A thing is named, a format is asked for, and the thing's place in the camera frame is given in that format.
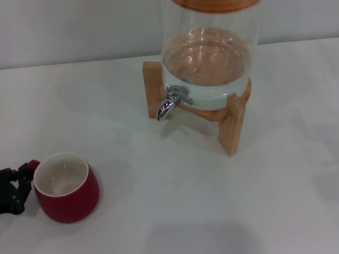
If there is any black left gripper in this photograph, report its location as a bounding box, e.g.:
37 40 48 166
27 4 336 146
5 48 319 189
0 161 35 215

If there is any red ceramic cup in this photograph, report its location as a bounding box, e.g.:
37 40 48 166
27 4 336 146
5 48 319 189
26 152 101 224

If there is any chrome faucet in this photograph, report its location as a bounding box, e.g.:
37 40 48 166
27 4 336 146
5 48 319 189
157 84 195 122

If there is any wooden dispenser stand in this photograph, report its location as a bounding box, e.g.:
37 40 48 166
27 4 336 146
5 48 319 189
142 61 253 157

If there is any glass water dispenser jar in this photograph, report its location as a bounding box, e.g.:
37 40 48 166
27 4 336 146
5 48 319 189
158 0 264 110

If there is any wooden dispenser lid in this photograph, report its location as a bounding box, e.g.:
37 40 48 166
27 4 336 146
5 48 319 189
171 0 262 12

